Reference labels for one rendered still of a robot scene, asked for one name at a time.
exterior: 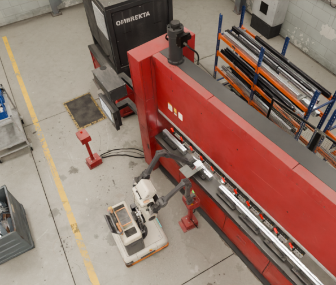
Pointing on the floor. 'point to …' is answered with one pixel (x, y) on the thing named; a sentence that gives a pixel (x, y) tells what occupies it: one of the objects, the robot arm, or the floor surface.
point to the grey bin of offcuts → (1, 228)
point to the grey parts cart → (5, 130)
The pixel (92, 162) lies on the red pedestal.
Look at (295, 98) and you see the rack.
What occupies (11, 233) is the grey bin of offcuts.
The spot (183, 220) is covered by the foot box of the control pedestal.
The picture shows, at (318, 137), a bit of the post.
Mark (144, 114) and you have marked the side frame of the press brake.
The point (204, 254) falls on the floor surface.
